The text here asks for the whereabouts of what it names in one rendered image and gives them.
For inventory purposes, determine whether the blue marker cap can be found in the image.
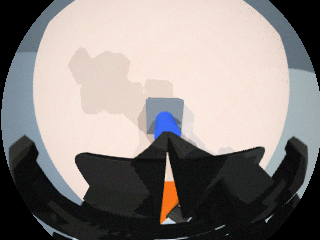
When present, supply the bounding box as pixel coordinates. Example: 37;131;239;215
153;112;181;139

